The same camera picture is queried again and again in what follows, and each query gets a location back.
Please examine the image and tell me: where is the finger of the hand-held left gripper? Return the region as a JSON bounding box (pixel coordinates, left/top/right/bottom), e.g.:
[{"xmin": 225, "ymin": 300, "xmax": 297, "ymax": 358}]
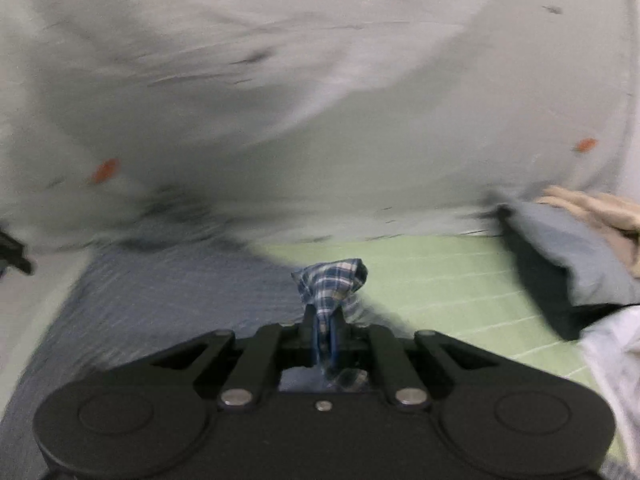
[{"xmin": 0, "ymin": 227, "xmax": 35, "ymax": 277}]

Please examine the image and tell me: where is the grey-blue garment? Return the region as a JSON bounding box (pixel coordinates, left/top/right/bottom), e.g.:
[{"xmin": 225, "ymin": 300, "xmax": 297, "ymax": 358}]
[{"xmin": 492, "ymin": 190, "xmax": 640, "ymax": 306}]

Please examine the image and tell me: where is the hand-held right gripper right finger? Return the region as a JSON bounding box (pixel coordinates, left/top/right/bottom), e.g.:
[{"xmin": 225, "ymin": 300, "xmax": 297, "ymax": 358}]
[{"xmin": 327, "ymin": 305, "xmax": 496, "ymax": 408}]

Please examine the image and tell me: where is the beige garment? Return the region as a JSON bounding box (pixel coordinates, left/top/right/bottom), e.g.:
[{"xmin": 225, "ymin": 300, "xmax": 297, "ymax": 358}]
[{"xmin": 535, "ymin": 185, "xmax": 640, "ymax": 278}]

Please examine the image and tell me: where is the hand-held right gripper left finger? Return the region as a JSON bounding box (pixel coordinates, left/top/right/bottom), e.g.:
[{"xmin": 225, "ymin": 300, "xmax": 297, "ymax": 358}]
[{"xmin": 150, "ymin": 304, "xmax": 322, "ymax": 408}]

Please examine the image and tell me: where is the green grid mat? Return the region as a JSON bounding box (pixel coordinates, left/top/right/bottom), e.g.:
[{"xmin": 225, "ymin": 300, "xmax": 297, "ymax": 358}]
[{"xmin": 250, "ymin": 235, "xmax": 631, "ymax": 466}]

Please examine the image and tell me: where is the blue plaid shirt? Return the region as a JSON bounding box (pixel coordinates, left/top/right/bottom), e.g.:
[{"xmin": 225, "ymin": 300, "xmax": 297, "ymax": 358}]
[{"xmin": 0, "ymin": 247, "xmax": 381, "ymax": 480}]

